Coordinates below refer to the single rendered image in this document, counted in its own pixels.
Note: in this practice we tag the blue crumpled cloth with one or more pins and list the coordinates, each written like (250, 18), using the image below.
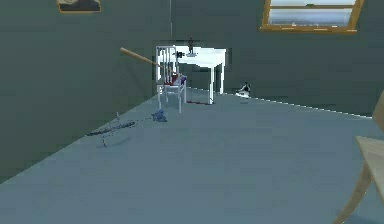
(159, 116)

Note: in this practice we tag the white chair with red seat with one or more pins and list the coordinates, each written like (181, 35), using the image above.
(171, 80)

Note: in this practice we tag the white table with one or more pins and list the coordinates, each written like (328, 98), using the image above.
(206, 58)

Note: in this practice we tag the black and white shoe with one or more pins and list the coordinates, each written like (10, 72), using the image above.
(244, 90)

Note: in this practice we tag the small black object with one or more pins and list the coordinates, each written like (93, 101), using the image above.
(180, 54)

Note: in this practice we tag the dark statuette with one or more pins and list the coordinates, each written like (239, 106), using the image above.
(190, 45)

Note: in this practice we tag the wooden baseball bat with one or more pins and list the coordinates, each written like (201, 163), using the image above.
(140, 58)

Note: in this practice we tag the wooden framed window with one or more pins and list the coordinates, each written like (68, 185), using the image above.
(310, 16)

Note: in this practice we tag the pale wooden chair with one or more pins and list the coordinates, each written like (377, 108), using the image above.
(370, 160)

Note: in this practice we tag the framed wall picture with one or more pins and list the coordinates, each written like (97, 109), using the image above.
(80, 5)

